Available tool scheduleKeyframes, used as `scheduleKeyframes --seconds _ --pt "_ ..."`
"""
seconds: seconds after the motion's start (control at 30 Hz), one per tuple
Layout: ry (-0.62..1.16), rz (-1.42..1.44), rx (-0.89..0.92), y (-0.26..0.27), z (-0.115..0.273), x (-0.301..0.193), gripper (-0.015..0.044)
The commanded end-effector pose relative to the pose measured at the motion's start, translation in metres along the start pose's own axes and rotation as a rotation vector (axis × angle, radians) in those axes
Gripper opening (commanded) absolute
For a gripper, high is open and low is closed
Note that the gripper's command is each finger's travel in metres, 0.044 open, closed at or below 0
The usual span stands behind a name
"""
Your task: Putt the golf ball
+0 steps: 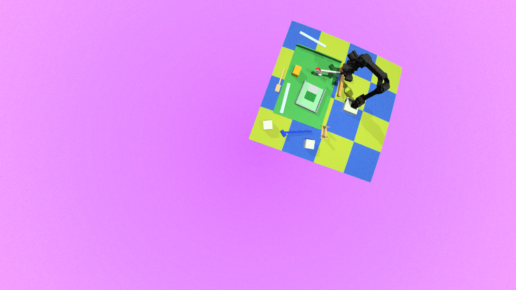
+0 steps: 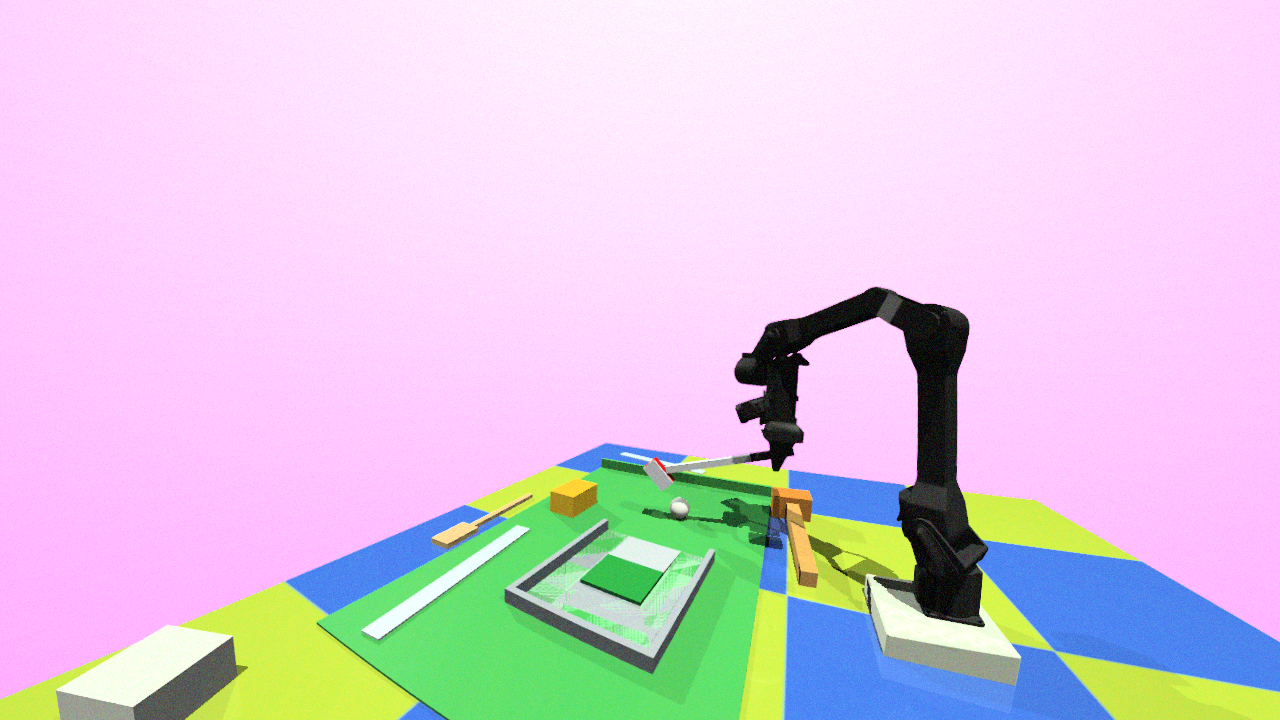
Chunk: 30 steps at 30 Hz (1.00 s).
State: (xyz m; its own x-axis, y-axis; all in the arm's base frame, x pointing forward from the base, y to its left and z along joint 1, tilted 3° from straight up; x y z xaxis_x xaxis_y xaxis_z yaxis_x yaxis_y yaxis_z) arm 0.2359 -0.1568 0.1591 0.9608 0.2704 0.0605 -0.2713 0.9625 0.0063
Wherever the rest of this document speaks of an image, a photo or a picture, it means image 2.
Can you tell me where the white flat bar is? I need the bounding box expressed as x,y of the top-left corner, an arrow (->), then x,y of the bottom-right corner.
620,452 -> 705,474
361,525 -> 530,641

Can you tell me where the yellow block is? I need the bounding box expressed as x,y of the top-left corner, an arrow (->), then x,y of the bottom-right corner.
550,478 -> 598,518

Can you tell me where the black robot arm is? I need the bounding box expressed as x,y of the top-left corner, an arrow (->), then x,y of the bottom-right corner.
733,286 -> 988,628

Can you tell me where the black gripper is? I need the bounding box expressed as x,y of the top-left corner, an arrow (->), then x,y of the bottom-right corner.
759,388 -> 804,471

